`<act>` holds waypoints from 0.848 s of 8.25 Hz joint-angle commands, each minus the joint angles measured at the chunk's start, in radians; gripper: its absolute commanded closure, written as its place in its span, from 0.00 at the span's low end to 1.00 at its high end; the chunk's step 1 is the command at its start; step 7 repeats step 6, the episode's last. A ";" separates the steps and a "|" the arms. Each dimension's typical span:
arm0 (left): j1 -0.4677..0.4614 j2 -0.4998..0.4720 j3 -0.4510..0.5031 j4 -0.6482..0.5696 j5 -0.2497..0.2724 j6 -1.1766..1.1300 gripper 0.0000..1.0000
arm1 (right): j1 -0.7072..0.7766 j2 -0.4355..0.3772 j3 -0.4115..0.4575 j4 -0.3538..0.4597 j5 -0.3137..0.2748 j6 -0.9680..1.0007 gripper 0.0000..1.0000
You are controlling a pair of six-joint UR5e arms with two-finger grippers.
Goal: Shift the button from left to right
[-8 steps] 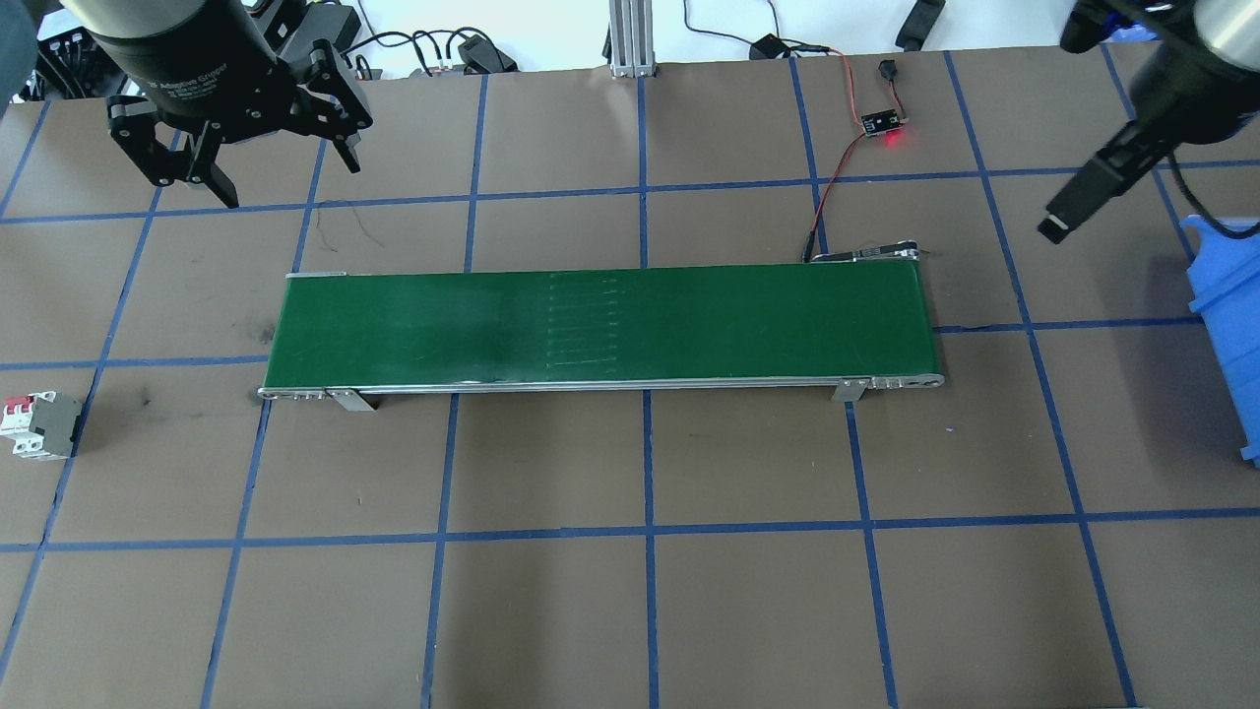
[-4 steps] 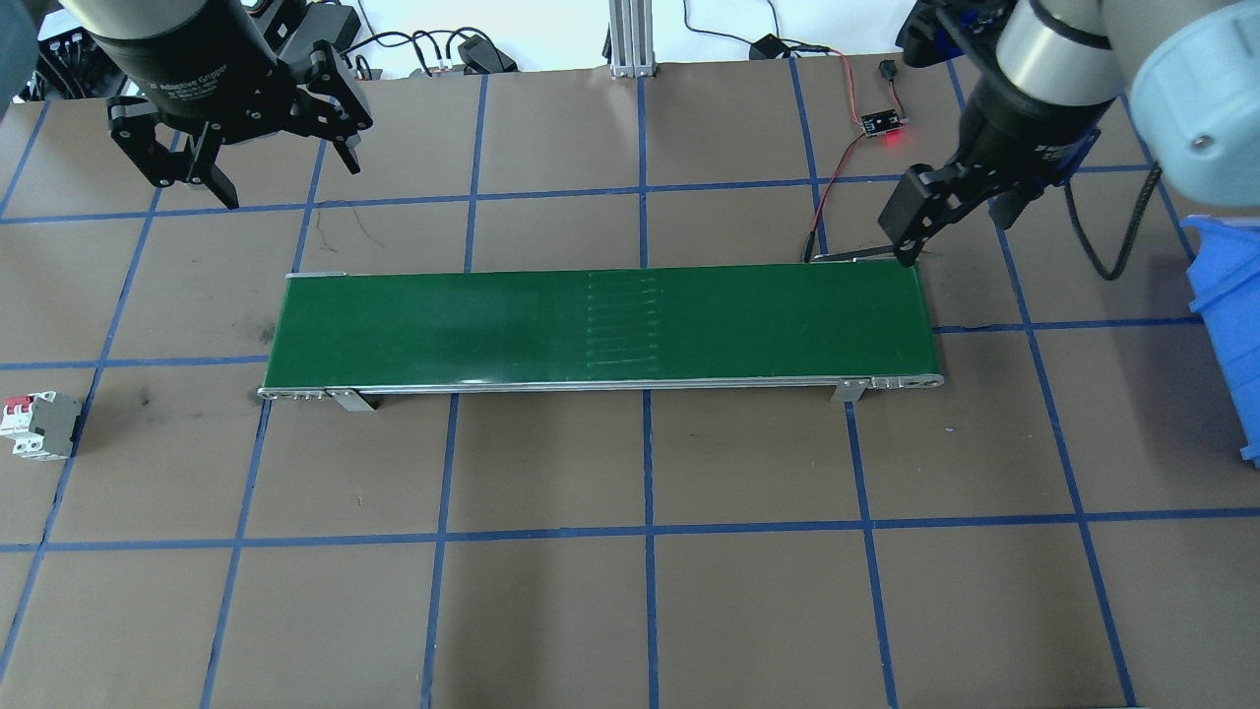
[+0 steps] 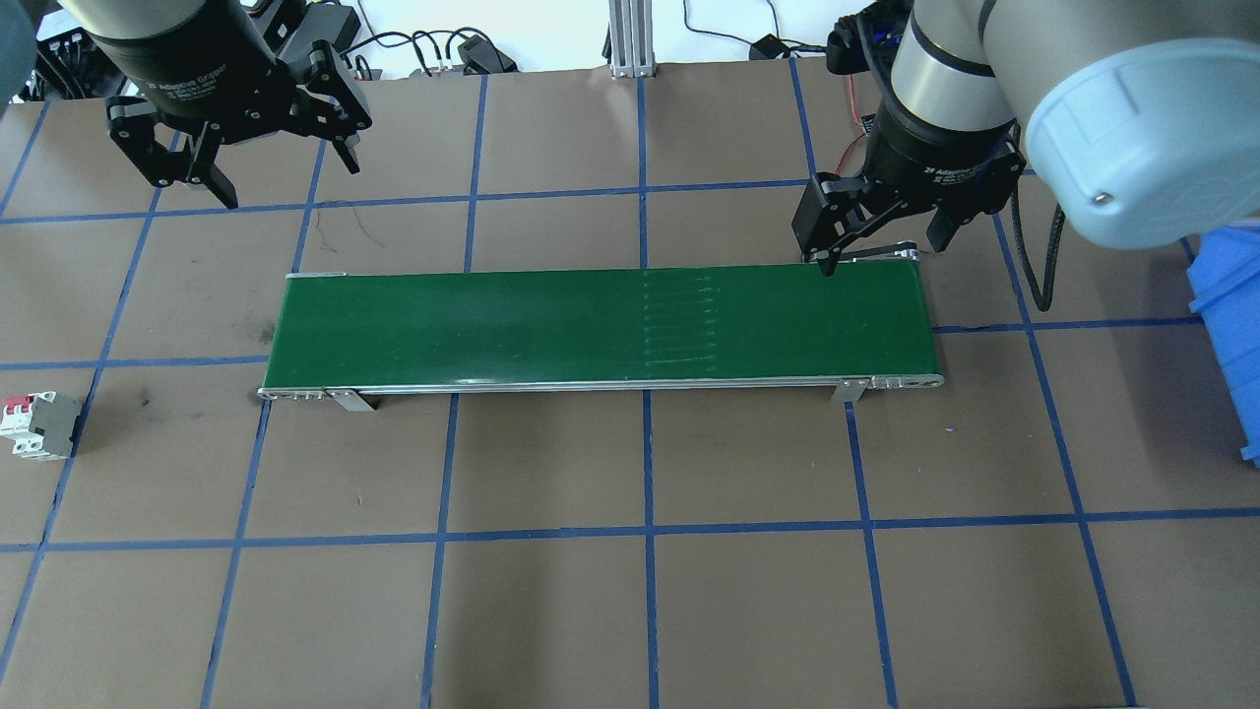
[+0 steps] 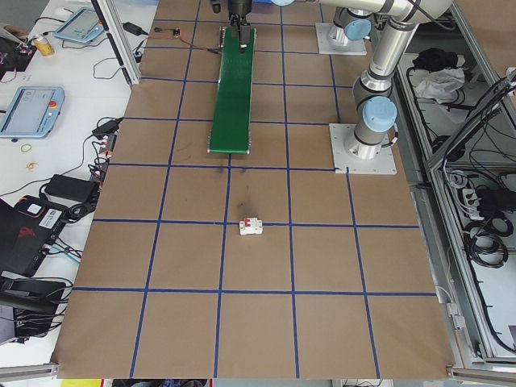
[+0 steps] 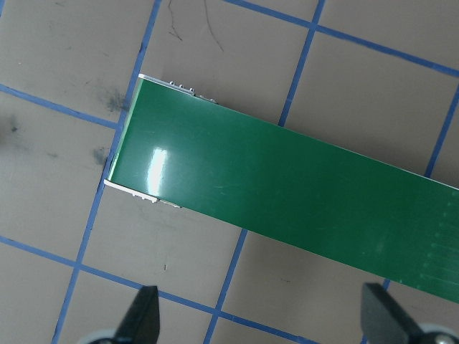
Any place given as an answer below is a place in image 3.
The small black power box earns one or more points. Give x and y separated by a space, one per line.
768 47

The large black power brick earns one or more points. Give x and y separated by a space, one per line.
340 22

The green belt conveyor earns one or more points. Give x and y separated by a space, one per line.
541 325

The blue bin with foam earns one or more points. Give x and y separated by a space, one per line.
1230 345

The aluminium profile post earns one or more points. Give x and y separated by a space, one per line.
630 39

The white red circuit breaker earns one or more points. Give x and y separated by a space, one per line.
49 423

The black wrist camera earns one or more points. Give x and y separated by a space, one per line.
866 39

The black plug adapter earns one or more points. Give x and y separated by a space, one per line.
482 54

